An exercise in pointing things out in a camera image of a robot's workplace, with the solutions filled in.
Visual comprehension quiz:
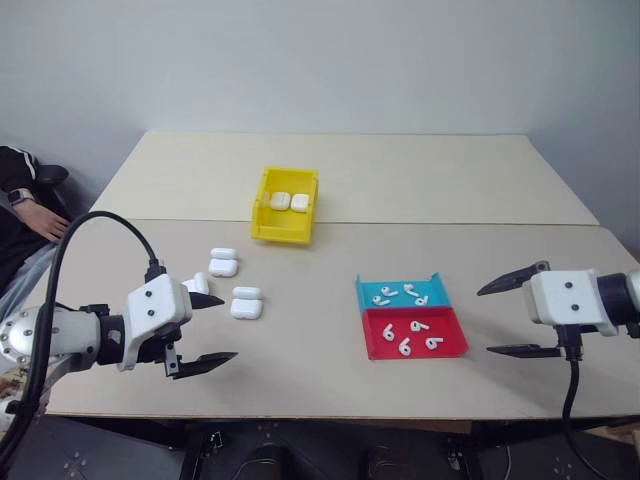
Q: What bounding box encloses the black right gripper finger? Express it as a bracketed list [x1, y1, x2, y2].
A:
[476, 258, 552, 298]
[485, 343, 562, 360]

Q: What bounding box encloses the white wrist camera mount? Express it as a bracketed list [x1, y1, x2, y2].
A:
[521, 268, 618, 338]
[116, 273, 194, 373]

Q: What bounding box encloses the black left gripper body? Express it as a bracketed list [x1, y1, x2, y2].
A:
[136, 322, 185, 380]

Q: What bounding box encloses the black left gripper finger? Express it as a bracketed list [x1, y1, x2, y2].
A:
[188, 291, 227, 312]
[172, 351, 240, 382]

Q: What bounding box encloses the blue jeans leg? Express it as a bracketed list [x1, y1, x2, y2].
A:
[0, 243, 60, 314]

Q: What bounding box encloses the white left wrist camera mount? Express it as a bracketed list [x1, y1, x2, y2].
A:
[116, 273, 194, 373]

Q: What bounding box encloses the blue plastic tray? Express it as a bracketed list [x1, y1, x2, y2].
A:
[354, 271, 454, 311]

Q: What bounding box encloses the yellow plastic bin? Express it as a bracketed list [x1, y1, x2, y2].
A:
[249, 165, 321, 249]

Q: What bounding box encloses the black striped jacket sleeve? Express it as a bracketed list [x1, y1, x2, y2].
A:
[0, 145, 42, 201]

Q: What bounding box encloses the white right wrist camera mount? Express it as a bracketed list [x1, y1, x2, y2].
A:
[521, 268, 618, 338]

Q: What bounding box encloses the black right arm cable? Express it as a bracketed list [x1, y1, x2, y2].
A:
[560, 324, 609, 480]

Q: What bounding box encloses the red plastic tray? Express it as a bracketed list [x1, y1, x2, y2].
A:
[360, 305, 471, 362]

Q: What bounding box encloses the bystander's bare hand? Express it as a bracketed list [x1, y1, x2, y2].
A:
[21, 201, 72, 244]

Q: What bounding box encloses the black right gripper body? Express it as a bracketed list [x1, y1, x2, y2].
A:
[548, 323, 568, 359]

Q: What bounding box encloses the black chair armrest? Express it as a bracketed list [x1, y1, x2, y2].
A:
[36, 164, 70, 187]

